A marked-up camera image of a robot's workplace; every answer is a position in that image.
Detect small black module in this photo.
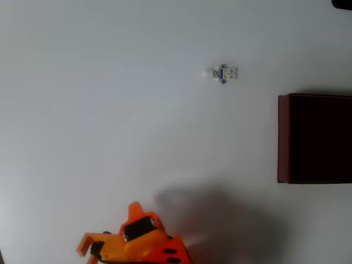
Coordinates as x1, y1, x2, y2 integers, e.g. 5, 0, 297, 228
90, 241, 105, 255

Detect light orange forked camera mount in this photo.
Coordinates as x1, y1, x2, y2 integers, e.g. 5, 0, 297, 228
76, 232, 125, 262

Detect small white toy figure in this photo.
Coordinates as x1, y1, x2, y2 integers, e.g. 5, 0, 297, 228
211, 63, 239, 85

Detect dark maroon box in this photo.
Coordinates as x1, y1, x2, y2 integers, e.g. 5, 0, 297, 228
277, 93, 352, 185

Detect black rounded object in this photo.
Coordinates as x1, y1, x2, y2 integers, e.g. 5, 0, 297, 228
331, 0, 352, 12

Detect black cable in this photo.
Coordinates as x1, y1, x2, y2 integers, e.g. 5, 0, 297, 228
95, 252, 112, 263

